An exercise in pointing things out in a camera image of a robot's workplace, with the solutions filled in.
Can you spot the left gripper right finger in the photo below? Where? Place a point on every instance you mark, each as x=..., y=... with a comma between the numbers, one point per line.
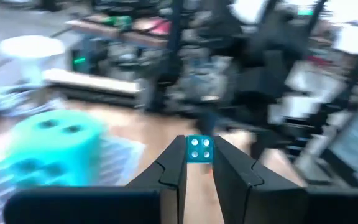
x=259, y=202

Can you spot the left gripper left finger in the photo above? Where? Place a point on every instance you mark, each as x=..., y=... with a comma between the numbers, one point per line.
x=154, y=199

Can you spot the small blue translucent die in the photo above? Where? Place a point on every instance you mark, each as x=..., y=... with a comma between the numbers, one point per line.
x=200, y=148

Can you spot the large teal foam die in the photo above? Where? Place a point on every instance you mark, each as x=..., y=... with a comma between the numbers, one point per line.
x=57, y=155

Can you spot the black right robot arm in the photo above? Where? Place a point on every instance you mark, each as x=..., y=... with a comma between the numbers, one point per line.
x=259, y=84

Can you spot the white perforated basket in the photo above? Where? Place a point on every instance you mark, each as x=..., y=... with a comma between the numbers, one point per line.
x=120, y=161

